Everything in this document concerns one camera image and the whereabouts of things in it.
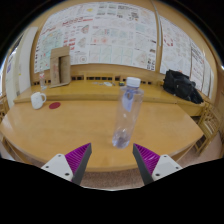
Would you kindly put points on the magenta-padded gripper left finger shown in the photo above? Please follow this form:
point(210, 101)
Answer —
point(60, 165)

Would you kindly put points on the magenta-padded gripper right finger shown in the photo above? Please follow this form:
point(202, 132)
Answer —
point(163, 165)

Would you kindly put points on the clear white-capped water bottle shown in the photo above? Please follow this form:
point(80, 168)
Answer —
point(126, 116)

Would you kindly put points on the flat round red coaster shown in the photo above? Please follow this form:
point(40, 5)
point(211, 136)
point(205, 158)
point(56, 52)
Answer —
point(54, 105)

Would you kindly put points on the wooden chair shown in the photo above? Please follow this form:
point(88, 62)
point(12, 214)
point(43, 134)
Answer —
point(4, 108)
point(211, 126)

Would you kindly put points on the white mug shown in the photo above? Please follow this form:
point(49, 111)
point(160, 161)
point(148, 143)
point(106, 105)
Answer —
point(36, 100)

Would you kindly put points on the black bag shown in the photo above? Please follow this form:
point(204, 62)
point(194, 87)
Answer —
point(180, 85)

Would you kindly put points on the small dark object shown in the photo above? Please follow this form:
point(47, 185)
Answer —
point(121, 84)

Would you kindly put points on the small white flat device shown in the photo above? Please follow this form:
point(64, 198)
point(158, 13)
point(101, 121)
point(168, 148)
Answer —
point(108, 84)

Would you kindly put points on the brown cardboard box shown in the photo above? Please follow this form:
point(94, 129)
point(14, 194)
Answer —
point(56, 66)

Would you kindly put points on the white standing air conditioner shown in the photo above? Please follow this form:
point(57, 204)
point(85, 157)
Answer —
point(25, 63)

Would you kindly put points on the narrow wall poster sheet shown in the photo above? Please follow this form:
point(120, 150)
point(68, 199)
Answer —
point(181, 50)

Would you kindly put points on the large wall poster sheet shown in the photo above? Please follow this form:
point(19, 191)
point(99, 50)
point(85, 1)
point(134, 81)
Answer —
point(110, 33)

